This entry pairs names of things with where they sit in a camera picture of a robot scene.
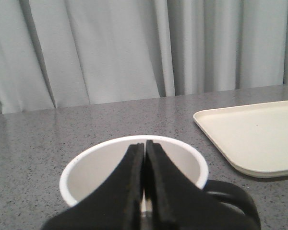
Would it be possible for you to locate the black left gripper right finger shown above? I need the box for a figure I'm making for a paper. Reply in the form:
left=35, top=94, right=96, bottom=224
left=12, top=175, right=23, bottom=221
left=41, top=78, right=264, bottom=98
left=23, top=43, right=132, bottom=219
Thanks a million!
left=145, top=140, right=249, bottom=230

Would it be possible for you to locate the grey curtain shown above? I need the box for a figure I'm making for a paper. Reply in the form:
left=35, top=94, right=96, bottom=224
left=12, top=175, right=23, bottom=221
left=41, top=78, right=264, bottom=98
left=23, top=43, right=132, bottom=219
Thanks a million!
left=0, top=0, right=288, bottom=114

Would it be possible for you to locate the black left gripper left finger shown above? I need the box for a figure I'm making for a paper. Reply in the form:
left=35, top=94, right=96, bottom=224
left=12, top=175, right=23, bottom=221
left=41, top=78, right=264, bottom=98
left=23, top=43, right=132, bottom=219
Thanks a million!
left=43, top=143, right=144, bottom=230

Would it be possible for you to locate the cream rectangular tray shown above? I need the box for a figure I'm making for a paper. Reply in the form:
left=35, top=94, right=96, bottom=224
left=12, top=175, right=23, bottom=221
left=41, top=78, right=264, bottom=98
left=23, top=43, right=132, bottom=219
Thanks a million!
left=193, top=101, right=288, bottom=178

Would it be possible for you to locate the white smiley mug black handle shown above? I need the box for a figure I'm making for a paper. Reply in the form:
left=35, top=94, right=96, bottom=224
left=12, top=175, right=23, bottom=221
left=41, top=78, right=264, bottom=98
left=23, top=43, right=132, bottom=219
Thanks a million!
left=60, top=135, right=261, bottom=230

